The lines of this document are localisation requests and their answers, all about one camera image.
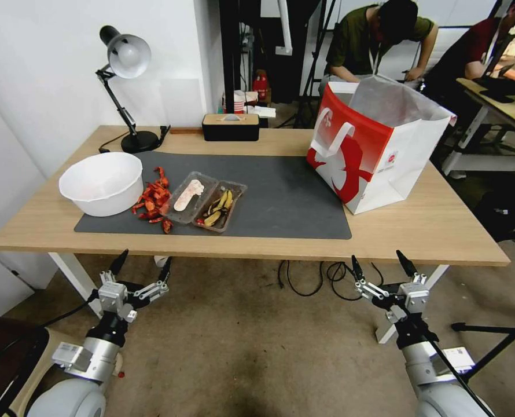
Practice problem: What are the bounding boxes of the clear disposable takeout box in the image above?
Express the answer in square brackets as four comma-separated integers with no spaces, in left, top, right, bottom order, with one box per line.
[159,170,248,236]

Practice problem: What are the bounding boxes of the black bag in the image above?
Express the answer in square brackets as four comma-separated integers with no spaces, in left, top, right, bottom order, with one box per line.
[473,190,515,245]

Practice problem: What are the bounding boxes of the black camera tripod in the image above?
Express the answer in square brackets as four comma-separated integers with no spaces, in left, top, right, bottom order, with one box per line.
[279,0,343,129]

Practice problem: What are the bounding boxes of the black cables on floor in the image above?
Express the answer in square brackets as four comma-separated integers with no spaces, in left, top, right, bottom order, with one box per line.
[276,259,398,301]

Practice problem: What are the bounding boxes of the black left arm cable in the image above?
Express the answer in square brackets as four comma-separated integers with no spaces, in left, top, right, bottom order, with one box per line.
[0,290,100,405]

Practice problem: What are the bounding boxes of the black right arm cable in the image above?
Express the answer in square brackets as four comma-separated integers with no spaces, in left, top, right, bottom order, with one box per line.
[407,306,495,417]

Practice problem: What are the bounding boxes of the black lamp cable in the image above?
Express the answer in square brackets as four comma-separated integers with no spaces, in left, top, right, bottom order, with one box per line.
[98,129,131,153]

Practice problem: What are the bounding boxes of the red crayfish shell pile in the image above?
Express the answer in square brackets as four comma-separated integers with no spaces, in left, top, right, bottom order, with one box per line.
[131,166,174,225]

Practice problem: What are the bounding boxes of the black tripod stand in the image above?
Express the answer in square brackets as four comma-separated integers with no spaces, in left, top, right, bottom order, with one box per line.
[451,307,515,385]

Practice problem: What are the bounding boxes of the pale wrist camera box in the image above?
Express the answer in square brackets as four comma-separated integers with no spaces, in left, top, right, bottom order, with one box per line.
[98,281,127,312]
[398,281,428,308]

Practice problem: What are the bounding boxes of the dark brown chair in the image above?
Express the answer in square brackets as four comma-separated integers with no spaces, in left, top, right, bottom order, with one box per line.
[0,316,50,417]

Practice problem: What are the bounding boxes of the yellow banana peel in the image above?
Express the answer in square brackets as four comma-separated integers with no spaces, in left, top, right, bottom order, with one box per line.
[203,189,234,227]

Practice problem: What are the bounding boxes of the light wooden side desk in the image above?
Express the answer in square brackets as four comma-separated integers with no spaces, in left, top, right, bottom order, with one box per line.
[441,77,515,178]

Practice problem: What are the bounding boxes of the dark grey desk mat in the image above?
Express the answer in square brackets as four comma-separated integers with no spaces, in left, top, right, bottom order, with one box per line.
[73,151,354,241]

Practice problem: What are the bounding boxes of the red and white delivery bag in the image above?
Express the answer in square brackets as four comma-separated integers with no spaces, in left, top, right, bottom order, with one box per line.
[306,74,458,216]

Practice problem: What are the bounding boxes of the black desk lamp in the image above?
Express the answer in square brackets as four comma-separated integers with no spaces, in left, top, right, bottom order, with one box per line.
[94,24,161,154]

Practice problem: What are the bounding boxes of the wooden table with white legs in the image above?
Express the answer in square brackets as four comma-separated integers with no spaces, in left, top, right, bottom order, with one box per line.
[0,125,512,345]

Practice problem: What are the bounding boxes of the black tissue box wooden lid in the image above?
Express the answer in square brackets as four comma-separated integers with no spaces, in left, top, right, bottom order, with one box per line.
[201,113,261,142]

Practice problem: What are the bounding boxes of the person in green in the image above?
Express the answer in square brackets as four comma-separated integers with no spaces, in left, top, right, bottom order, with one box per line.
[323,0,440,86]

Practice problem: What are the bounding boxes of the person in dark red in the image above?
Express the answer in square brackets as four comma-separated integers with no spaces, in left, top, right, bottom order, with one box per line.
[425,0,515,96]

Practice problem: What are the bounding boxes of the red and white paper cup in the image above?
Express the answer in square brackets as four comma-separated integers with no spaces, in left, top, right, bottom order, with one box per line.
[233,90,259,115]

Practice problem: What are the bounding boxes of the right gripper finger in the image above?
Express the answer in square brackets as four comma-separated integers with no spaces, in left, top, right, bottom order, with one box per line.
[351,255,391,305]
[396,250,428,286]

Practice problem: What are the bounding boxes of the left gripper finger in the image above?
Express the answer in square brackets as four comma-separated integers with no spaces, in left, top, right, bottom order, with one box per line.
[100,248,131,284]
[132,256,173,304]

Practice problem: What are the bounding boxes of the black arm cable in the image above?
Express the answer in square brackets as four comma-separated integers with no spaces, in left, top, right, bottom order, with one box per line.
[0,290,100,405]
[407,306,495,417]

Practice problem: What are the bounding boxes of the white plastic bowl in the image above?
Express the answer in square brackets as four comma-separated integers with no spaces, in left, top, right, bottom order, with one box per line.
[58,152,145,218]

